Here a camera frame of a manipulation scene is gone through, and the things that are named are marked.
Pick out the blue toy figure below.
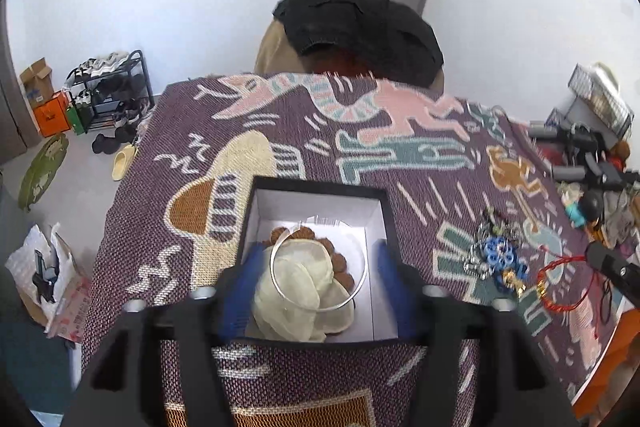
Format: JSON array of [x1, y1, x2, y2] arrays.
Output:
[[565, 194, 590, 228]]

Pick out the black handle devices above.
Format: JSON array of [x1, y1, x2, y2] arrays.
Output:
[[530, 122, 640, 188]]

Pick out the green patterned mat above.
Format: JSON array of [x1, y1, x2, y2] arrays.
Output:
[[17, 133, 70, 212]]

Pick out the white sneakers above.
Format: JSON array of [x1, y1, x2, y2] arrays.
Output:
[[67, 52, 131, 80]]

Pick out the brown bead bracelet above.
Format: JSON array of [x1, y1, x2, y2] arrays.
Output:
[[270, 227, 356, 290]]

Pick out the dark brown door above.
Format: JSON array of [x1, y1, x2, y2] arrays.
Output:
[[0, 14, 41, 165]]

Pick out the tan chair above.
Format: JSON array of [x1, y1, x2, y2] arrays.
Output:
[[254, 24, 446, 90]]

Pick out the yellow slipper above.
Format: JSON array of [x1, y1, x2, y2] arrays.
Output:
[[111, 144, 138, 181]]

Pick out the cardboard box with bubble wrap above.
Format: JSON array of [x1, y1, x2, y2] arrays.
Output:
[[5, 222, 93, 348]]

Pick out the cream fabric pouch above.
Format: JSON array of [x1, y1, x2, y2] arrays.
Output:
[[250, 239, 356, 343]]

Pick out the black shoe rack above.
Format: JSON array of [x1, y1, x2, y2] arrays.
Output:
[[65, 50, 156, 135]]

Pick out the black wire basket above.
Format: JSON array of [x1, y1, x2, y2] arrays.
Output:
[[567, 63, 635, 140]]

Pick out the orange box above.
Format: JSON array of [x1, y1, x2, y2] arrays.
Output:
[[32, 91, 71, 138]]

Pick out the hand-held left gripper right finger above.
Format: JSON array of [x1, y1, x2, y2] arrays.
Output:
[[372, 237, 581, 427]]

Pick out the black tool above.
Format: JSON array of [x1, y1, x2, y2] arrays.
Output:
[[32, 249, 58, 303]]

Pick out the red string bracelet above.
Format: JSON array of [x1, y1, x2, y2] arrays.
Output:
[[537, 252, 603, 313]]

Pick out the black jewelry box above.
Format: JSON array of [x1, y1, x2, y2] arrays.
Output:
[[235, 176, 401, 350]]

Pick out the pile of beaded jewelry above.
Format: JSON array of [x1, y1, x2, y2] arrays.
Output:
[[462, 206, 531, 295]]

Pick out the purple printed blanket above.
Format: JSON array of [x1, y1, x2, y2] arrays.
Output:
[[82, 72, 631, 427]]

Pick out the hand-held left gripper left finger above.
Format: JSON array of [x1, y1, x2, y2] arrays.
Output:
[[62, 247, 266, 427]]

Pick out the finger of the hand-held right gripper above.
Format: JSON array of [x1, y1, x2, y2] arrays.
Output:
[[586, 241, 640, 303]]

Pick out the black slippers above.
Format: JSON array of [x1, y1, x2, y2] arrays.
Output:
[[91, 129, 136, 155]]

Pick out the black jacket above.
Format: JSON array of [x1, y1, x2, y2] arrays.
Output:
[[271, 0, 445, 88]]

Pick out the open cardboard box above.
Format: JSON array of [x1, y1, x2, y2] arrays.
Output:
[[19, 57, 55, 108]]

